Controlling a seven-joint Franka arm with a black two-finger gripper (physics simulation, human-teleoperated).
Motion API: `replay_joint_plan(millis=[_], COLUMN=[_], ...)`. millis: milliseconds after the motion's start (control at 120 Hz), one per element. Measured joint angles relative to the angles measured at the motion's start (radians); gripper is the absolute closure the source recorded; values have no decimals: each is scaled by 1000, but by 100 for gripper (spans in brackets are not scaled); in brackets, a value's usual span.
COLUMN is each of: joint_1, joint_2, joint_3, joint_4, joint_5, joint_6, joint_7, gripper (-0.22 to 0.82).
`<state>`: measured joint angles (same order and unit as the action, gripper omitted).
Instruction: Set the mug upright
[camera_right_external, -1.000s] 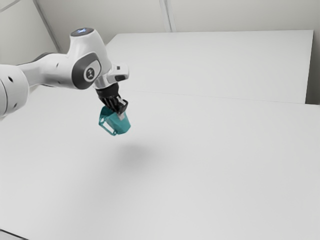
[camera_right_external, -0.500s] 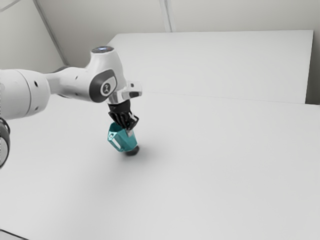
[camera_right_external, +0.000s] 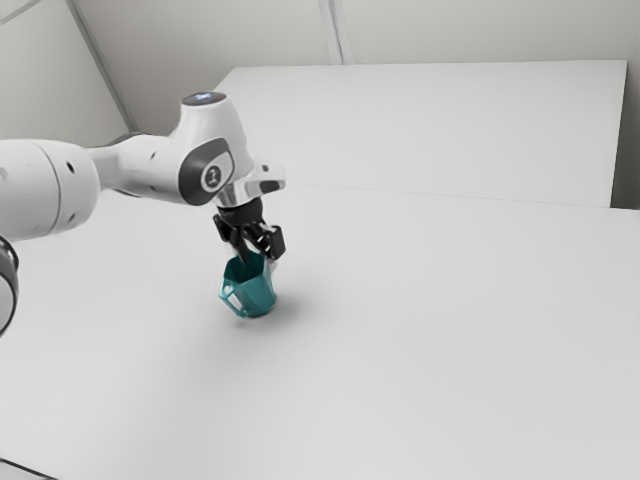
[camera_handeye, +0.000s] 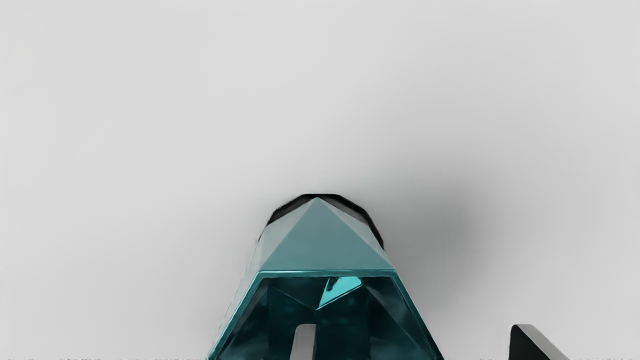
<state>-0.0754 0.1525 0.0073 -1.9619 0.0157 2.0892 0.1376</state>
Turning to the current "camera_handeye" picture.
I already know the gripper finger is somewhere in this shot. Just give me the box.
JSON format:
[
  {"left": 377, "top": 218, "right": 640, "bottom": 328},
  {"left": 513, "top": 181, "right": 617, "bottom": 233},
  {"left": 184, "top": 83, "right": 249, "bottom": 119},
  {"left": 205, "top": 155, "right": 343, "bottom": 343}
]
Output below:
[{"left": 508, "top": 324, "right": 571, "bottom": 360}]

